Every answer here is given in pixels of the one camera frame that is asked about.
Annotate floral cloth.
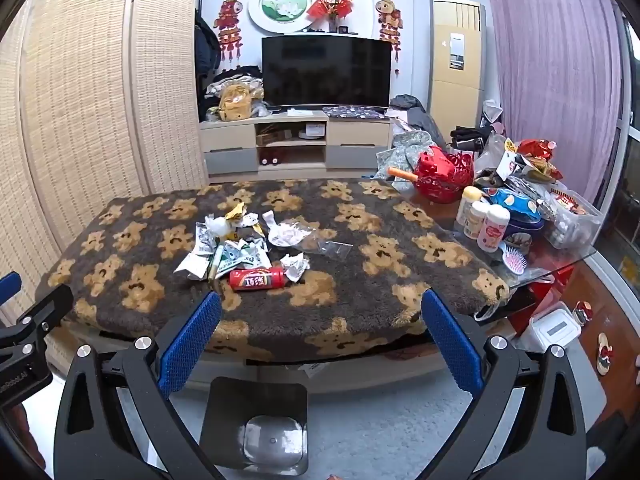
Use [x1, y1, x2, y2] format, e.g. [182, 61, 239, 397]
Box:
[376, 130, 448, 191]

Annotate white fluffy rug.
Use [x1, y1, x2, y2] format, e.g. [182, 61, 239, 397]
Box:
[115, 355, 601, 480]

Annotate grey jacket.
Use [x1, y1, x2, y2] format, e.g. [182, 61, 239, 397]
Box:
[387, 94, 448, 146]

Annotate woven folding screen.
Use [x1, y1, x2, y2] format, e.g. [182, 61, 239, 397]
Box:
[0, 0, 210, 376]

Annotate red can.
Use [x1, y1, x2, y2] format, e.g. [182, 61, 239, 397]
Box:
[229, 267, 286, 292]

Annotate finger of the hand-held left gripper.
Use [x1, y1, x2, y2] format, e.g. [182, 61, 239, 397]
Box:
[0, 283, 75, 347]
[0, 272, 22, 307]

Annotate red openwork basket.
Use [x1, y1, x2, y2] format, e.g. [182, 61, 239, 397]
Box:
[414, 147, 475, 204]

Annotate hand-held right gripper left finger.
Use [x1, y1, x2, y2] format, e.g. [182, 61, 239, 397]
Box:
[52, 290, 227, 480]

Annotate pale green tube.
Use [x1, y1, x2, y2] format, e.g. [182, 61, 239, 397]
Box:
[207, 247, 226, 281]

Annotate red snack bag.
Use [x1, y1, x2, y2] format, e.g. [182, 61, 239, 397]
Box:
[517, 139, 563, 181]

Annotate clear plastic storage box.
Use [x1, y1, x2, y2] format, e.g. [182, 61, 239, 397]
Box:
[542, 187, 605, 250]

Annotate pile of wrappers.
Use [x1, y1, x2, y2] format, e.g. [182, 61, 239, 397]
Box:
[173, 201, 311, 283]

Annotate black bag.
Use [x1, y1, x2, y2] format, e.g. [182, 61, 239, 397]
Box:
[450, 126, 493, 153]

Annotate clear plastic bag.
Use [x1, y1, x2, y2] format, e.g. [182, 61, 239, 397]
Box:
[305, 240, 353, 261]

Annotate purple curtain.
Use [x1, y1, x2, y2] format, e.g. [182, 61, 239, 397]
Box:
[480, 0, 631, 206]

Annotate standing air conditioner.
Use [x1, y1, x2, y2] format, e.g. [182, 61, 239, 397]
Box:
[427, 0, 487, 133]

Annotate yellow backpack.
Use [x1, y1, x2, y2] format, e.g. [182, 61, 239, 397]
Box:
[217, 84, 253, 122]

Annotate beige TV stand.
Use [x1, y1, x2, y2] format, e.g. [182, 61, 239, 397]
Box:
[199, 110, 393, 178]

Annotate white hairbrush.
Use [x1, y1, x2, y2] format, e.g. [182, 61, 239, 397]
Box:
[500, 242, 531, 275]

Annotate small white bottle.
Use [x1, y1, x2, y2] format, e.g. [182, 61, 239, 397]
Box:
[464, 201, 491, 240]

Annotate black television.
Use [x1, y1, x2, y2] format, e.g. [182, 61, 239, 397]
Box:
[261, 35, 392, 111]

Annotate red hanging wall ornament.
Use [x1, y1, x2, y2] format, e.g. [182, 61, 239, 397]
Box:
[214, 0, 245, 63]
[376, 0, 403, 76]

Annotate bear print blanket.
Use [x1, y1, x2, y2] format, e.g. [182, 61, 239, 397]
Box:
[47, 178, 511, 356]

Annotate round wall plate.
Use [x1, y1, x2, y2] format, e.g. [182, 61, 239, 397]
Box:
[248, 0, 313, 31]

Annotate black trash bin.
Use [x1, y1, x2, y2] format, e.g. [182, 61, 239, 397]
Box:
[200, 376, 308, 476]

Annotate white lidded box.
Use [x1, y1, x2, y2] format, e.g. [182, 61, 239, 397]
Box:
[517, 307, 582, 351]

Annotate flower vase with red fans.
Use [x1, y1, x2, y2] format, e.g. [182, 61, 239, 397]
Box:
[306, 0, 356, 33]

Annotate blue snack bag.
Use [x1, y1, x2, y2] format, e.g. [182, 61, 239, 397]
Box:
[487, 187, 543, 231]

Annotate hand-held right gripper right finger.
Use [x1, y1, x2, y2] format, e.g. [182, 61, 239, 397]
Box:
[414, 287, 589, 480]

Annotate dark hanging coats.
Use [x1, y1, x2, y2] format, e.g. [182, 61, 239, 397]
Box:
[194, 12, 222, 111]

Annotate person's left forearm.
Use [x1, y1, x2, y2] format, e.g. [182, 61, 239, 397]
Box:
[5, 400, 43, 476]

